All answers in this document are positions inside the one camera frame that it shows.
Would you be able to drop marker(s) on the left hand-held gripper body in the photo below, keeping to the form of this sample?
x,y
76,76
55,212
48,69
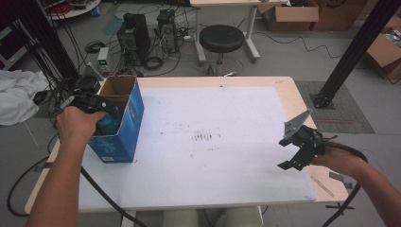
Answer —
x,y
90,86

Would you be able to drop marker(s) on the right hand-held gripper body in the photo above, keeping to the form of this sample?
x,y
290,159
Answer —
x,y
307,137

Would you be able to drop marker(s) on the blue cardboard box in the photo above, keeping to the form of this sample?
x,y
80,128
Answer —
x,y
126,132

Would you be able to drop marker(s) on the person's left hand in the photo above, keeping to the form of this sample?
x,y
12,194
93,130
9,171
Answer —
x,y
77,126

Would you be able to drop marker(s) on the person's right hand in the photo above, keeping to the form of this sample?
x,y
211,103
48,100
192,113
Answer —
x,y
339,160

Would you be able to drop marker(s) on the white power supply unit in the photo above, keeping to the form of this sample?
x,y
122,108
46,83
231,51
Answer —
x,y
103,58

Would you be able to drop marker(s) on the thin wooden stick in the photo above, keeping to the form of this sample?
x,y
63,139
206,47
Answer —
x,y
323,186

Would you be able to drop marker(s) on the grey tape strip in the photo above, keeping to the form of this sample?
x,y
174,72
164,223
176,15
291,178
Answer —
x,y
337,176

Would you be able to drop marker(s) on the grey floor mat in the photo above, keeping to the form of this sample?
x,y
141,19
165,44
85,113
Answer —
x,y
350,116

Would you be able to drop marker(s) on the large black computer tower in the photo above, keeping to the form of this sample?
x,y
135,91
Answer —
x,y
137,34

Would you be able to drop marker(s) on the white cloth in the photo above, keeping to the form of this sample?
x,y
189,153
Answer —
x,y
17,94

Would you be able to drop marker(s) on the round white table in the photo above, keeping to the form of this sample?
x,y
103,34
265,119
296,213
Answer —
x,y
78,11

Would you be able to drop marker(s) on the light wooden table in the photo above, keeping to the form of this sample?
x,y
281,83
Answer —
x,y
189,82

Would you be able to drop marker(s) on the white table mat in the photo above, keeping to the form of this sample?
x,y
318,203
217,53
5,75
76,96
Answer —
x,y
205,170

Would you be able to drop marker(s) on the slim black computer tower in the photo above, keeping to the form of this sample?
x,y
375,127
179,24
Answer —
x,y
167,30

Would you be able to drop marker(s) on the black metal stand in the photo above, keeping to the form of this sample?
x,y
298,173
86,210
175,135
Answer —
x,y
362,41

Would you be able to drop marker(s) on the cardboard box with contents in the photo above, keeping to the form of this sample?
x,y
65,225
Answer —
x,y
383,53

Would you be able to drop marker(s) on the open brown cardboard box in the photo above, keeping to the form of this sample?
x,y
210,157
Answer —
x,y
296,15

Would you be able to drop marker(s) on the black round stool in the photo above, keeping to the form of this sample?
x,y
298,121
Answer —
x,y
221,38

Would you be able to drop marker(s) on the closed brown cardboard box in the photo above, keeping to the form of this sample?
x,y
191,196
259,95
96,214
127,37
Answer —
x,y
340,14

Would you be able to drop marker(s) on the white-legged desk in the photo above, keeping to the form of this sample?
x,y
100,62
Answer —
x,y
220,2

